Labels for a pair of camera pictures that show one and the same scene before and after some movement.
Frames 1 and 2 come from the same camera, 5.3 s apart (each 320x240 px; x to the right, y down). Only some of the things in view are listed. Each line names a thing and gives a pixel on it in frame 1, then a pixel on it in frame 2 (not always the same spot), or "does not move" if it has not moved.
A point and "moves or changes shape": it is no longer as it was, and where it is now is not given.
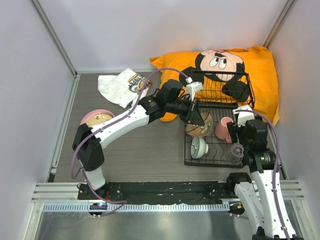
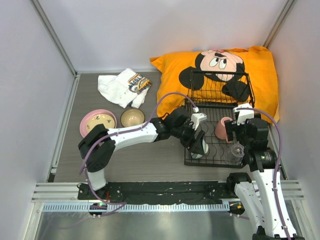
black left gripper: [195, 117] -> [196, 146]
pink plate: [95, 112] does not move
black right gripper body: [233, 129] does not move
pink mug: [221, 129] does not move
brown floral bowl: [201, 130] moves or changes shape
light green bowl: [199, 147] does not move
